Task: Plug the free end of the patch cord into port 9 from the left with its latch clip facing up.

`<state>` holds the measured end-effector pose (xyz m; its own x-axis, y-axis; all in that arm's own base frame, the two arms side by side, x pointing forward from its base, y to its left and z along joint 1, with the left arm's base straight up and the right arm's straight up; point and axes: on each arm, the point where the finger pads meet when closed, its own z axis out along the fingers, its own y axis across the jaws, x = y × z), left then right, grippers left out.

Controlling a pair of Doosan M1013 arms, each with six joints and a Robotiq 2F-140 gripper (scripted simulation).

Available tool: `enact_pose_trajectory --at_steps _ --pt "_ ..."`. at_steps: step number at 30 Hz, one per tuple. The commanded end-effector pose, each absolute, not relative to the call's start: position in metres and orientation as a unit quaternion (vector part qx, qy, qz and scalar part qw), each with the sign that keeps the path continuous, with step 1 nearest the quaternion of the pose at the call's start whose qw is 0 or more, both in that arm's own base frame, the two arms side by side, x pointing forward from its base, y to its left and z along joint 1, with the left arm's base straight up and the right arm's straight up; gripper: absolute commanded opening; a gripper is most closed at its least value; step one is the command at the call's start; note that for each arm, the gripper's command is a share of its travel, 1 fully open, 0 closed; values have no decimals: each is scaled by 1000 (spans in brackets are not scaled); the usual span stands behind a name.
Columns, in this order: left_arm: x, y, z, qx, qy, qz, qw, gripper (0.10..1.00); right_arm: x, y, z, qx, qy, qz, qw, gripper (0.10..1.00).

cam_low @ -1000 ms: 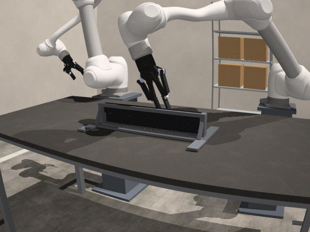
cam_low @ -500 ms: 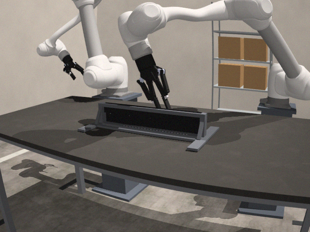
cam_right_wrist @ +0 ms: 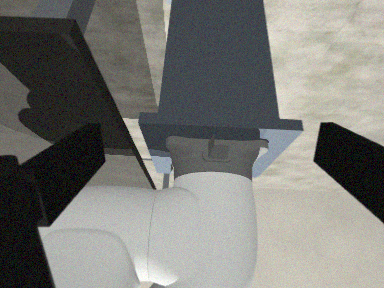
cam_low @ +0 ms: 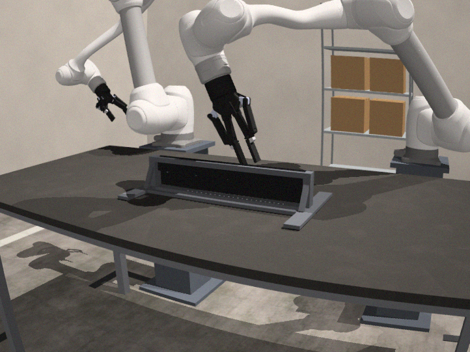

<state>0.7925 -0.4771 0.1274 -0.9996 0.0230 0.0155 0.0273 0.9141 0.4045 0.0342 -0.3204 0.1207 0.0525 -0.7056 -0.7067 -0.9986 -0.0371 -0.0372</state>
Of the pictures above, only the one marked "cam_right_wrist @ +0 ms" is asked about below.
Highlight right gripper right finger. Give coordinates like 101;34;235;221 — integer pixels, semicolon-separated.
313;122;384;223

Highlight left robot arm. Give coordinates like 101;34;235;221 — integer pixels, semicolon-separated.
150;282;165;288

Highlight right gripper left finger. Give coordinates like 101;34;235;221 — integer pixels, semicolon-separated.
0;123;106;288

